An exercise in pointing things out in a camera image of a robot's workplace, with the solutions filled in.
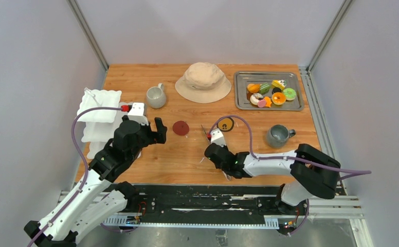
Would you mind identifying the metal food tongs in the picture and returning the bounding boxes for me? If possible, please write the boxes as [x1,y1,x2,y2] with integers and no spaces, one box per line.
[201,125,232,181]

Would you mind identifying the white tiered dessert stand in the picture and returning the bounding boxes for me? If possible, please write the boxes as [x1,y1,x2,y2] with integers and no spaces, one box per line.
[77,88,133,160]

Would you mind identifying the white chocolate donut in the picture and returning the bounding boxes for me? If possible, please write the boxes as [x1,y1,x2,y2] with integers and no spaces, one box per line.
[249,93,264,106]

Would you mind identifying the orange macaron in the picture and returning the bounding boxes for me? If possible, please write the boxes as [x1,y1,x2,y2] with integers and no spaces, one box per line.
[247,83,261,94]

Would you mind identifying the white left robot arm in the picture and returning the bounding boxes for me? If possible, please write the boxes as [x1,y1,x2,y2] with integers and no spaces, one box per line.
[24,115,168,246]

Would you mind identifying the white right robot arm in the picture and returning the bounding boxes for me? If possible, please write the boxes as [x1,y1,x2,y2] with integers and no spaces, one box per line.
[204,144,341,215]

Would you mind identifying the dark red round coaster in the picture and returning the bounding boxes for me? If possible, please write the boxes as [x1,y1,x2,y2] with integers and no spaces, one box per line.
[172,120,190,136]

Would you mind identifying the yellow black round coaster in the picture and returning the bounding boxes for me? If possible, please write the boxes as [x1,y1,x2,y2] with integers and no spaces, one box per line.
[216,117,235,132]

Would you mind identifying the white ceramic mug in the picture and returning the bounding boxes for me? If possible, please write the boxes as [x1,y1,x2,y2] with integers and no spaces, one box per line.
[146,83,167,109]

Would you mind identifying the grey ceramic mug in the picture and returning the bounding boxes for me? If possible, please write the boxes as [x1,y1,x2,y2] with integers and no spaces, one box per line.
[266,125,296,148]

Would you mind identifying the pink round candy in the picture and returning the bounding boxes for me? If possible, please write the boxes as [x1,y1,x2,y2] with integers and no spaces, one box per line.
[257,99,267,108]

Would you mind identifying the beige bucket hat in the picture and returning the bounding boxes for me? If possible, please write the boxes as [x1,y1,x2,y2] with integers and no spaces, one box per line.
[175,62,232,103]

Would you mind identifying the orange star cookie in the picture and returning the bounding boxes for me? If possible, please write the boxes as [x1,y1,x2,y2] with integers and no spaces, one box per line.
[263,97,272,108]

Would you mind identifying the orange frosted donut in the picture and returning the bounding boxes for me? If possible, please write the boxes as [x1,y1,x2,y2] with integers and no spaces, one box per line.
[271,92,286,105]

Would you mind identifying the green macaron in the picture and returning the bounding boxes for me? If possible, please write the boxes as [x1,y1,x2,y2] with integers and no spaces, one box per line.
[259,82,271,95]

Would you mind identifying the metal serving tray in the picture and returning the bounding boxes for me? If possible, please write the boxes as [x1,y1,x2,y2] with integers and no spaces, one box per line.
[233,71,304,111]

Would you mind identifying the black round cookie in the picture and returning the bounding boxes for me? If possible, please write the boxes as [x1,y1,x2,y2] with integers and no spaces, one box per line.
[272,87,282,94]

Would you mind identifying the green frosted donut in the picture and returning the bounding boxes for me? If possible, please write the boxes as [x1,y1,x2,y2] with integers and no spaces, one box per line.
[282,88,297,101]

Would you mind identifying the yellow cake slice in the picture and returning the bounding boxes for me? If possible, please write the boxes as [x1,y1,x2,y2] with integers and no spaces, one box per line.
[271,80,287,90]

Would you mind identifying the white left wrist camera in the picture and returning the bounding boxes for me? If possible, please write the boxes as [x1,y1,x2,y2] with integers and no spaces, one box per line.
[120,102,150,126]

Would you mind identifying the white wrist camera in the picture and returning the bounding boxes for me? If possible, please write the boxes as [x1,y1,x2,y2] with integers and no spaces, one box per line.
[120,102,150,126]
[206,129,227,147]

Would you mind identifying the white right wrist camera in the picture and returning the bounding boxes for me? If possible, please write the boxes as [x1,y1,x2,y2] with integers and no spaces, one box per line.
[206,129,227,147]

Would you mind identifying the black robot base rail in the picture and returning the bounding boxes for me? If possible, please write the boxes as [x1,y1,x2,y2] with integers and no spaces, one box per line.
[80,183,364,236]

